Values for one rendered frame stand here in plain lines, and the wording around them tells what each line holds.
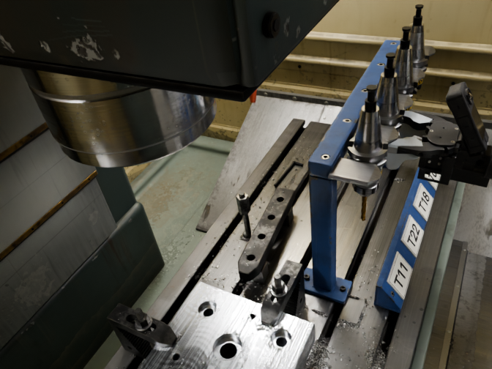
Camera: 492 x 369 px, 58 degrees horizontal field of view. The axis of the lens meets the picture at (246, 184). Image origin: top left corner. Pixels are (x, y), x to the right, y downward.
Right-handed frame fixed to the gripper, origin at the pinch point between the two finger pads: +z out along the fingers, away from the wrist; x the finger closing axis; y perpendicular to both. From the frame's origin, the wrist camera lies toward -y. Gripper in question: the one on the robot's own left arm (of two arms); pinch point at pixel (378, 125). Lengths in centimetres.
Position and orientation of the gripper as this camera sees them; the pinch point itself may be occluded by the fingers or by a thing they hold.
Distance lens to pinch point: 84.1
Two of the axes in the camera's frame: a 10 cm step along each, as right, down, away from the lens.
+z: -8.8, -2.4, 4.0
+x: 4.6, -6.1, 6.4
